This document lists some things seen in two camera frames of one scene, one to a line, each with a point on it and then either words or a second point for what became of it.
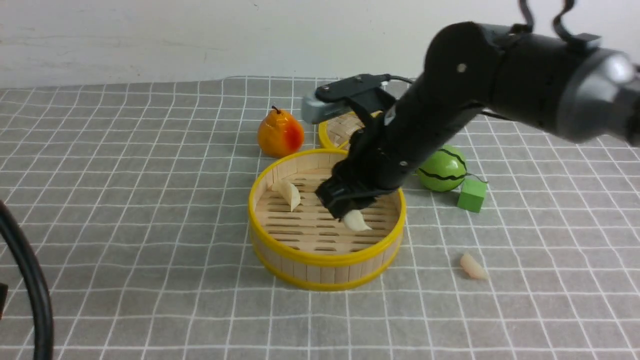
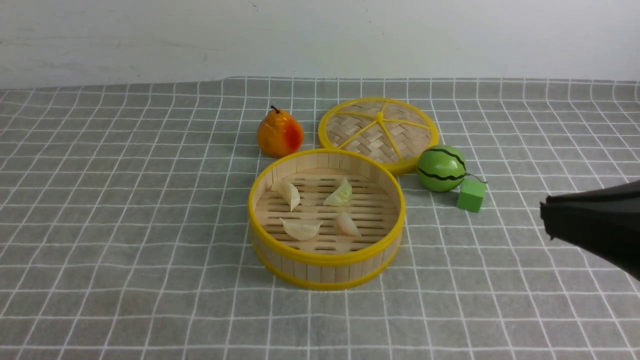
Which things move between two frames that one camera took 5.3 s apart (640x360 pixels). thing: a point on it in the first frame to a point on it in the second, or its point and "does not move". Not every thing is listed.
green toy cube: (471, 194) does not move
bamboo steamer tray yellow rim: (309, 248) does not move
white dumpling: (472, 267) to (347, 225)
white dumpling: (290, 192) does not move
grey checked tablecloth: (138, 198) does not move
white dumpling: (354, 220) to (301, 230)
